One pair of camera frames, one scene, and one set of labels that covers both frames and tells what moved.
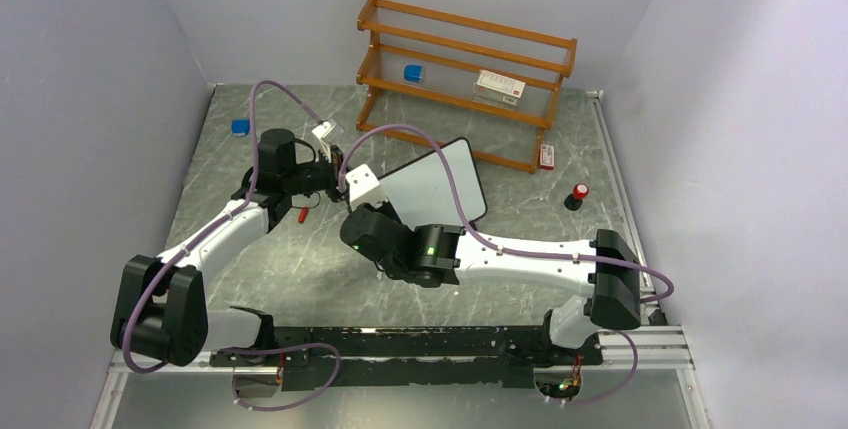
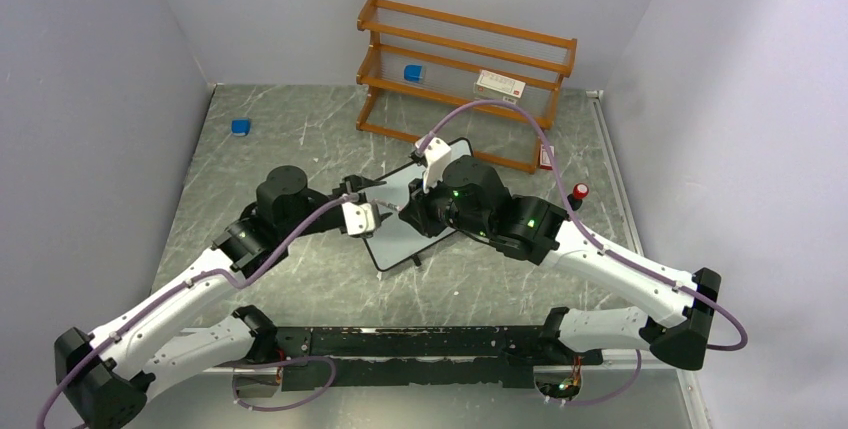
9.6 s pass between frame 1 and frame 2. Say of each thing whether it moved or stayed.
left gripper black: moved
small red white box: stayed
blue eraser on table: stayed
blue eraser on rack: stayed
